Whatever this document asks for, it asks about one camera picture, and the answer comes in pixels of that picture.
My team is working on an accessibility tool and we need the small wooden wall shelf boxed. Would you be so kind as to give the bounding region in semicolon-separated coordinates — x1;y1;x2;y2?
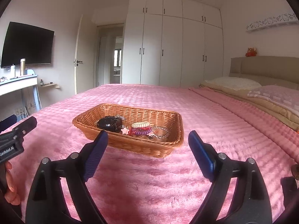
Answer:
40;79;60;89

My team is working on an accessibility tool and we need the red plush toy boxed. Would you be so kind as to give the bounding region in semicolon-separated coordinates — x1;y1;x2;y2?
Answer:
245;48;258;57

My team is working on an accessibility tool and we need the black wall television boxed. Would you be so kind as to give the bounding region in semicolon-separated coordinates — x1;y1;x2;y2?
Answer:
1;22;54;68

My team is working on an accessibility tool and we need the cream spiral hair tie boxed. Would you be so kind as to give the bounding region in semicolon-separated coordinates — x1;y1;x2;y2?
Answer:
131;121;151;129

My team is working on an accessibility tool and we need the purple spiral hair tie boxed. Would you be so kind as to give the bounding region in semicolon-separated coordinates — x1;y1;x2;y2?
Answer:
129;128;153;137

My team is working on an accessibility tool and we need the white room door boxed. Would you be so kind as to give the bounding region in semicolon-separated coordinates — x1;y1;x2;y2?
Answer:
74;15;97;95

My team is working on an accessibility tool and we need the white dotted pillow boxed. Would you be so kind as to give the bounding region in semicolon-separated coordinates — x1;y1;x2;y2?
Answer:
204;76;261;91

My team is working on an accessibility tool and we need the pink star hair clip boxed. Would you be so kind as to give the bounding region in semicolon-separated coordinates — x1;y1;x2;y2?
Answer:
121;126;130;135

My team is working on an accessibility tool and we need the beige upholstered headboard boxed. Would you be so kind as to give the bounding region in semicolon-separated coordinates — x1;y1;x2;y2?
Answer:
229;56;299;90

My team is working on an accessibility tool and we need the gold thermos bottle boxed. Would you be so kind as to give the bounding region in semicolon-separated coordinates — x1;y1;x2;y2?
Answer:
20;58;26;76

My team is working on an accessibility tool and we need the red cord black bead bracelet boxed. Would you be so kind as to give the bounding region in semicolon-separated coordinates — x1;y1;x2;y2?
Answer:
128;126;154;136

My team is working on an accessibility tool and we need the beige folded blanket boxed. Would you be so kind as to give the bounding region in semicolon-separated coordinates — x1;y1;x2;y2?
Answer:
201;81;298;131

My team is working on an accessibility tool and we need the person's left hand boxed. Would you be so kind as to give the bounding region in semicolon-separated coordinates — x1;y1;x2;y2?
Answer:
4;161;21;206

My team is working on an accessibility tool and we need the white blue desk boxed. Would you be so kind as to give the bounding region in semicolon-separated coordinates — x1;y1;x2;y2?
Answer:
1;68;43;119

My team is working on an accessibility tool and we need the white decorative wall shelf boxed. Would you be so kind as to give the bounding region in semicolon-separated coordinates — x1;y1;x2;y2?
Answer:
246;13;298;33

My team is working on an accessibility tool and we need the woven wicker basket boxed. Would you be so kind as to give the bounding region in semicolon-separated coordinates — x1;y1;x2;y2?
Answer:
73;103;184;158

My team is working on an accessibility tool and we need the white built-in wardrobe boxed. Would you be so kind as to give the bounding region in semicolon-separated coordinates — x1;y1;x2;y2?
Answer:
121;0;224;88

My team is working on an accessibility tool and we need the white cup on desk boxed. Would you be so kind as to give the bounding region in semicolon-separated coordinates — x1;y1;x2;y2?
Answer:
10;65;16;78

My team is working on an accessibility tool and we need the black hair accessory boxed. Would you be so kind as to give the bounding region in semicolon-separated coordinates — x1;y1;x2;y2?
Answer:
97;116;123;133

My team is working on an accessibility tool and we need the pink patterned pillow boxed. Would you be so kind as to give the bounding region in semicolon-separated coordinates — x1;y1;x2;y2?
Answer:
247;85;299;116

